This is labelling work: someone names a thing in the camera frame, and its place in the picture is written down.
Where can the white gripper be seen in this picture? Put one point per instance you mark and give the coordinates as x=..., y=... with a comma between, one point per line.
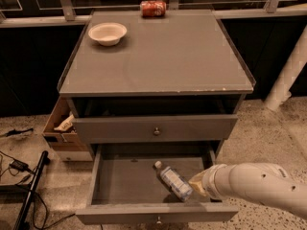
x=209, y=180

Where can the clear blue-label plastic bottle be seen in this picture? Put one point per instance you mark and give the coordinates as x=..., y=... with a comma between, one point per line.
x=179, y=186

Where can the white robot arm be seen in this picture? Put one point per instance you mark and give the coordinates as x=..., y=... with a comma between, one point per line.
x=266, y=184

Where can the grey open middle drawer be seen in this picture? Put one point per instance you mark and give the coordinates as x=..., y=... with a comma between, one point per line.
x=125, y=187

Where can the grey top drawer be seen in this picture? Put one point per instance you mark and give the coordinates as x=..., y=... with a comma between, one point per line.
x=151, y=119

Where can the grey drawer cabinet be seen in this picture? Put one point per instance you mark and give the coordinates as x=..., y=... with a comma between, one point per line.
x=184, y=53

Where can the crumpled paper wrapper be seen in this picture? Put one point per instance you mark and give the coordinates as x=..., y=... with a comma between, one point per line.
x=65, y=124

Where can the cardboard box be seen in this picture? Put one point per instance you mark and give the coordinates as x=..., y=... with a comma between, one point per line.
x=67, y=145

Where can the black pole stand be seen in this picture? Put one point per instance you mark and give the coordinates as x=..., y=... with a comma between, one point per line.
x=30, y=191

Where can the white paper bowl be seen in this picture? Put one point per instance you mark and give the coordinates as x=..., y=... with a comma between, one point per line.
x=107, y=34

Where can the orange soda can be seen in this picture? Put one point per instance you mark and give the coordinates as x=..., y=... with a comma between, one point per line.
x=152, y=8

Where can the metal window railing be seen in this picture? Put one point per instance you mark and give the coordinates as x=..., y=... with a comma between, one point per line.
x=35, y=13

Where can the white pipe post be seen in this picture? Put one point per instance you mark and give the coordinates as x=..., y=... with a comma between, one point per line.
x=280, y=92

